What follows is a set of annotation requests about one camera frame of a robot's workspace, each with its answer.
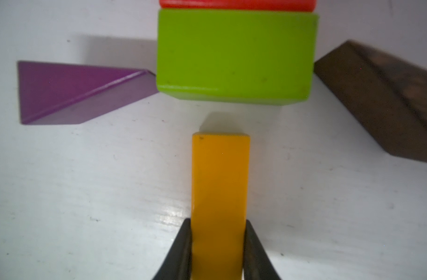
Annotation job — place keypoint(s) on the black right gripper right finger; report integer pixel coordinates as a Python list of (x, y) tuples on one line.
[(256, 263)]

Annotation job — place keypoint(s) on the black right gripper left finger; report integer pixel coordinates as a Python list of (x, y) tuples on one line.
[(177, 263)]

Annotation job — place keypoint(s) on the yellow long block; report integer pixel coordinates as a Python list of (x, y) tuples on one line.
[(218, 205)]

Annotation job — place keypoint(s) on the green rectangular block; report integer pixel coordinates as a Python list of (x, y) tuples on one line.
[(239, 56)]

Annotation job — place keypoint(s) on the brown triangle block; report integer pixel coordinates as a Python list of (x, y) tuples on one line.
[(385, 93)]

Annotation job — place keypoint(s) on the red rectangular block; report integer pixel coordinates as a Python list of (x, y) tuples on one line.
[(249, 5)]

